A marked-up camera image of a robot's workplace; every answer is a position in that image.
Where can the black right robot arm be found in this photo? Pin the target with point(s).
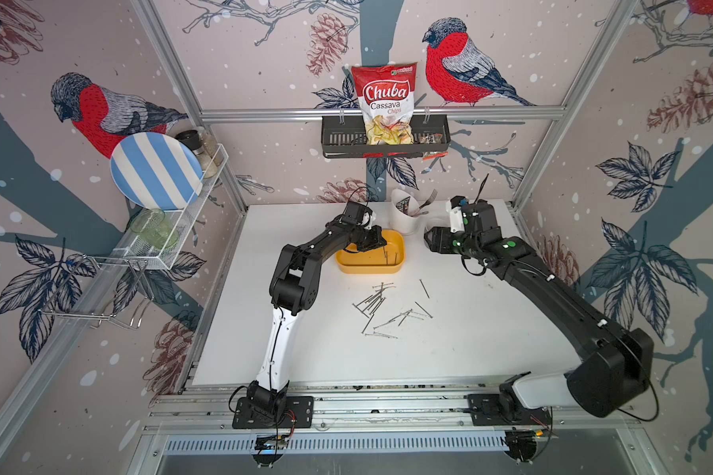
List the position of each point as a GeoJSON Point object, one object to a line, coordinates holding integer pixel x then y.
{"type": "Point", "coordinates": [615, 364]}

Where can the blue white striped plate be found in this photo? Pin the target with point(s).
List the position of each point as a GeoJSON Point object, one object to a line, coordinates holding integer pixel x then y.
{"type": "Point", "coordinates": [156, 172]}

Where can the red Chuba chips bag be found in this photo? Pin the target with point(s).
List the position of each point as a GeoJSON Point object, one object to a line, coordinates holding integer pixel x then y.
{"type": "Point", "coordinates": [386, 98]}

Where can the purple mug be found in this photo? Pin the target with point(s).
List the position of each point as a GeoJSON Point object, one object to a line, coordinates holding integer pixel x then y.
{"type": "Point", "coordinates": [441, 222]}

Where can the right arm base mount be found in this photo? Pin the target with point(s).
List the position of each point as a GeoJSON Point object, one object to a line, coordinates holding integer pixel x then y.
{"type": "Point", "coordinates": [489, 410]}

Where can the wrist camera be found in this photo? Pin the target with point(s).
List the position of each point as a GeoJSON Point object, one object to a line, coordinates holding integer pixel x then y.
{"type": "Point", "coordinates": [367, 219]}
{"type": "Point", "coordinates": [453, 207]}

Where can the clear wire dish rack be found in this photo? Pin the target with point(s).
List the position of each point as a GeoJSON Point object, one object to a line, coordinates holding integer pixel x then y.
{"type": "Point", "coordinates": [153, 248]}

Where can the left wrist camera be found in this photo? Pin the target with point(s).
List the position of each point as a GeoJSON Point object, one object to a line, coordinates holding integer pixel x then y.
{"type": "Point", "coordinates": [367, 219]}

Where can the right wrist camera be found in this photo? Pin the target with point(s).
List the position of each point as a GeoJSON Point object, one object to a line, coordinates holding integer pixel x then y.
{"type": "Point", "coordinates": [453, 207]}

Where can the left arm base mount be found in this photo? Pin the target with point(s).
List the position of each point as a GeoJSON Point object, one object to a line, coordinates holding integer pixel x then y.
{"type": "Point", "coordinates": [296, 413]}

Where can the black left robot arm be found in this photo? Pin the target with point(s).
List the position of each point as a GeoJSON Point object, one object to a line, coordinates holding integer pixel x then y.
{"type": "Point", "coordinates": [294, 289]}

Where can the metal fork in cup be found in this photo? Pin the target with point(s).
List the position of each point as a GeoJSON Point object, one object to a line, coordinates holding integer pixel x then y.
{"type": "Point", "coordinates": [430, 200]}

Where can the dark lid spice jar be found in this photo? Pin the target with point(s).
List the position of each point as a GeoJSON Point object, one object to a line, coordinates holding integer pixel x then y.
{"type": "Point", "coordinates": [191, 139]}

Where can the black wall basket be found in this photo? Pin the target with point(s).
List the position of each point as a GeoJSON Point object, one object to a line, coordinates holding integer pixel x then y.
{"type": "Point", "coordinates": [347, 138]}

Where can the green glass bowl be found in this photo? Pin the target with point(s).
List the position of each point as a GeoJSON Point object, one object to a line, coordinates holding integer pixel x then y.
{"type": "Point", "coordinates": [154, 228]}

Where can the steel nail long diagonal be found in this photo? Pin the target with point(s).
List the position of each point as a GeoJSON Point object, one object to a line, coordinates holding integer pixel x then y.
{"type": "Point", "coordinates": [394, 319]}

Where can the white cutlery holder cup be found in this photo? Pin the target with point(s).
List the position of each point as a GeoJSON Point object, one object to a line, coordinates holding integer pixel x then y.
{"type": "Point", "coordinates": [403, 216]}

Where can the yellow plastic storage box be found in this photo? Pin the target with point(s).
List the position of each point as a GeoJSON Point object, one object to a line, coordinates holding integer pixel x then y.
{"type": "Point", "coordinates": [372, 262]}

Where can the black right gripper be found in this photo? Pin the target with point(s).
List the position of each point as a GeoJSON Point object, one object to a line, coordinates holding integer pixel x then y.
{"type": "Point", "coordinates": [438, 236]}

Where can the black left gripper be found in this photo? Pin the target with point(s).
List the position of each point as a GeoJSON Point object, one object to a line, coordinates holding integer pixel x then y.
{"type": "Point", "coordinates": [376, 239]}

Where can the steel nail bottom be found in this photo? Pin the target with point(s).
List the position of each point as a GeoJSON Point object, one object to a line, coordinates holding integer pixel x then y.
{"type": "Point", "coordinates": [380, 335]}

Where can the steel nail pile left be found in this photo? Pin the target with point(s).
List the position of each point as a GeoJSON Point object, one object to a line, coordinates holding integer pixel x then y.
{"type": "Point", "coordinates": [369, 306]}

